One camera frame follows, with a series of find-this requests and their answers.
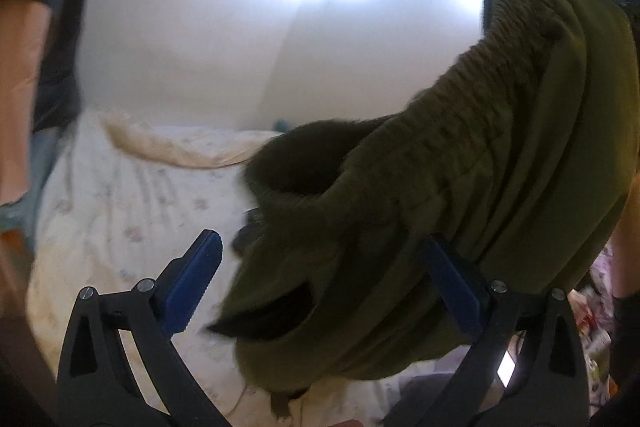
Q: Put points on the white printed bedsheet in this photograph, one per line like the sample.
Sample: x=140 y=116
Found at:
x=125 y=207

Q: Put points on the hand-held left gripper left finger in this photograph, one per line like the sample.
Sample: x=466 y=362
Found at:
x=192 y=282

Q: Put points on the blue cloth with orange trim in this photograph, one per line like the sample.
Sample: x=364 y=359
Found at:
x=20 y=214

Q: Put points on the person's right forearm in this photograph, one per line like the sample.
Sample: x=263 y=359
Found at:
x=627 y=257

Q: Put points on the olive green pants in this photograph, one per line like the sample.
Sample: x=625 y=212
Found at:
x=450 y=182

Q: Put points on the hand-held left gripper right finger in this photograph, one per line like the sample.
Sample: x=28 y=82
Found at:
x=452 y=289

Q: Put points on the person's pink garment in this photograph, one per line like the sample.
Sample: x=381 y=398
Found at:
x=20 y=107

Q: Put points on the person's black top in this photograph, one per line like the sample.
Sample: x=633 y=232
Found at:
x=57 y=82

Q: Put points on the grey cloth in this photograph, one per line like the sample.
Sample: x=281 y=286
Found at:
x=425 y=394

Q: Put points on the cream ruffled blanket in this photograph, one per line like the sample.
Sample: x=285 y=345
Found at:
x=165 y=147

